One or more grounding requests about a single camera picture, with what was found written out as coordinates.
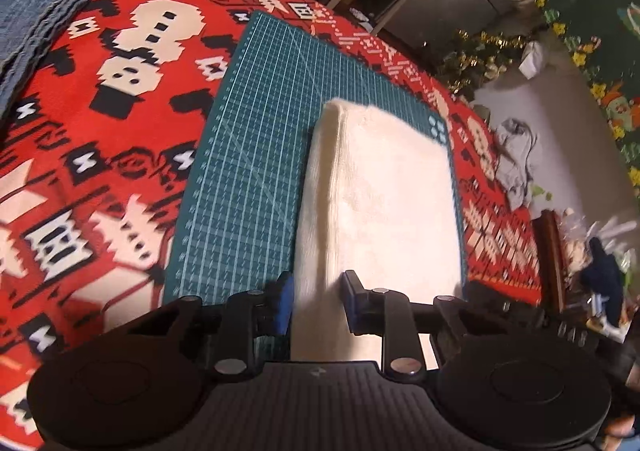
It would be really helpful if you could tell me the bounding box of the white knit v-neck sweater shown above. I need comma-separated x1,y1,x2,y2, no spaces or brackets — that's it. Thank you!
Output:
291,99,464,362

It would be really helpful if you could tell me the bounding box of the person right hand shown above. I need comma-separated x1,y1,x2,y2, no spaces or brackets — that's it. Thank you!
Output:
602,415,638,451

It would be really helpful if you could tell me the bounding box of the green cutting mat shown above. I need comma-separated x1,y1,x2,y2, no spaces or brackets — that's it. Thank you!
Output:
165,11,466,305

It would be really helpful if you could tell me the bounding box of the dark wooden side table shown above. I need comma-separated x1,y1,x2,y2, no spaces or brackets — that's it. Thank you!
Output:
532,209,566,313

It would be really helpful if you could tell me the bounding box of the grey crumpled garment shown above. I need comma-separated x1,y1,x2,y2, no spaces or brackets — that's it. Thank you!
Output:
494,117,541,211

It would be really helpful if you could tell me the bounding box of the red patterned christmas blanket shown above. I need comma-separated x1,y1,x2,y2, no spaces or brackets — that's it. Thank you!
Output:
1,0,541,450

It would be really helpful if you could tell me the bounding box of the small decorated christmas tree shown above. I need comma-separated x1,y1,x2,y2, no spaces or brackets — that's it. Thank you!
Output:
436,30,528,102

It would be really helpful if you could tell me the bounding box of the green christmas wall banner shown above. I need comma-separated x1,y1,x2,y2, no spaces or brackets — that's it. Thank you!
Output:
535,0,640,195

